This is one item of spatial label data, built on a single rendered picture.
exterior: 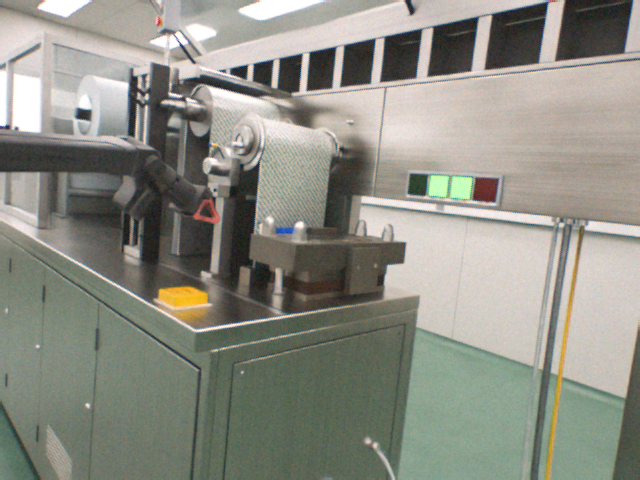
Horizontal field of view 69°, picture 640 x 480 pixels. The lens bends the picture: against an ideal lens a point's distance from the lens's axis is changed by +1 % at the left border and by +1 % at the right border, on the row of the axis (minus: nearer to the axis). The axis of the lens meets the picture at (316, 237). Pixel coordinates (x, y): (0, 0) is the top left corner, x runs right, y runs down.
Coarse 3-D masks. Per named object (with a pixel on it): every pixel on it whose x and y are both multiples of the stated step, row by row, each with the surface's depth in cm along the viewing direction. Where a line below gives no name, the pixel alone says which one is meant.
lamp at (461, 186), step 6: (456, 180) 109; (462, 180) 108; (468, 180) 107; (456, 186) 109; (462, 186) 108; (468, 186) 107; (450, 192) 110; (456, 192) 109; (462, 192) 108; (468, 192) 107; (462, 198) 108; (468, 198) 107
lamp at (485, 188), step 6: (480, 180) 105; (486, 180) 104; (492, 180) 103; (480, 186) 105; (486, 186) 104; (492, 186) 103; (474, 192) 106; (480, 192) 105; (486, 192) 104; (492, 192) 103; (474, 198) 106; (480, 198) 105; (486, 198) 104; (492, 198) 103
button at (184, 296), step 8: (168, 288) 92; (176, 288) 92; (184, 288) 93; (192, 288) 93; (160, 296) 90; (168, 296) 88; (176, 296) 86; (184, 296) 87; (192, 296) 88; (200, 296) 90; (168, 304) 88; (176, 304) 86; (184, 304) 88; (192, 304) 89; (200, 304) 90
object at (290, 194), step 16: (272, 176) 114; (288, 176) 118; (304, 176) 121; (320, 176) 125; (272, 192) 115; (288, 192) 118; (304, 192) 122; (320, 192) 126; (256, 208) 113; (272, 208) 116; (288, 208) 119; (304, 208) 123; (320, 208) 127; (256, 224) 113; (288, 224) 120; (320, 224) 128
